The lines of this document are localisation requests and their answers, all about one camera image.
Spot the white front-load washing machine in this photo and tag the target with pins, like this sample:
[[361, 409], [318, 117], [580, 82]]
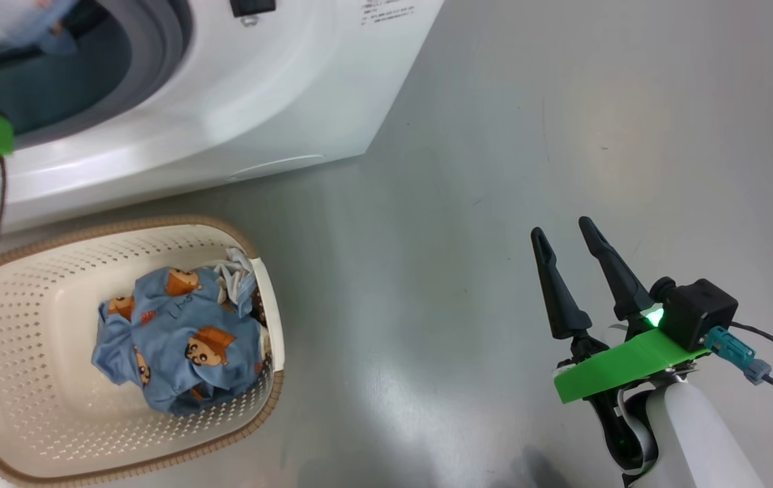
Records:
[[257, 88]]

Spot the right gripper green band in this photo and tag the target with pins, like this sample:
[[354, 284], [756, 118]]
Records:
[[630, 359]]

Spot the cream perforated laundry basket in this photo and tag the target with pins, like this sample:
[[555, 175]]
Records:
[[34, 407]]

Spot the blue cartoon print garment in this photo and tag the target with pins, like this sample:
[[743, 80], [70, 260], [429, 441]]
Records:
[[13, 20], [176, 318]]

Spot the round drain filter cover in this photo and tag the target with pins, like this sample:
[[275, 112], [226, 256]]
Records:
[[278, 166]]

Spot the black door lock slot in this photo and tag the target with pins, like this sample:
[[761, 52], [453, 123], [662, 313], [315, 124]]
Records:
[[252, 7]]

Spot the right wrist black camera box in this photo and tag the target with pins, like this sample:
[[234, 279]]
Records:
[[698, 312]]

